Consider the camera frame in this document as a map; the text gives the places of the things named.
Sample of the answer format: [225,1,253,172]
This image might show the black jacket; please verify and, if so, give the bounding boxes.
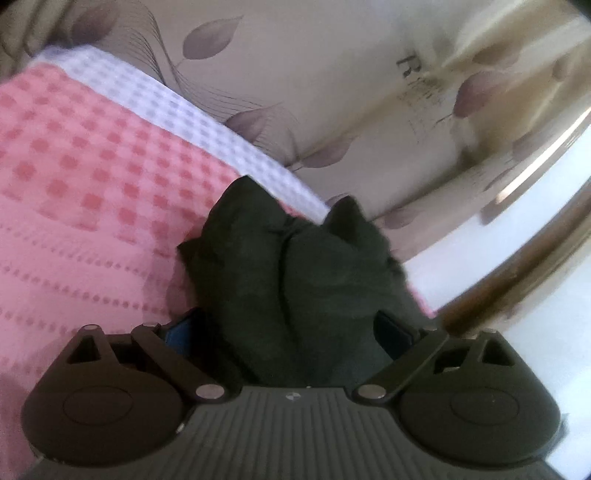
[178,177,428,389]

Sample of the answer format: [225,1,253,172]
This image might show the pink checkered bed sheet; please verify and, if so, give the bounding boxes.
[1,47,329,479]

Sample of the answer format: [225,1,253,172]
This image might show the beige leaf-print curtain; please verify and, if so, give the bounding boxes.
[1,1,590,257]

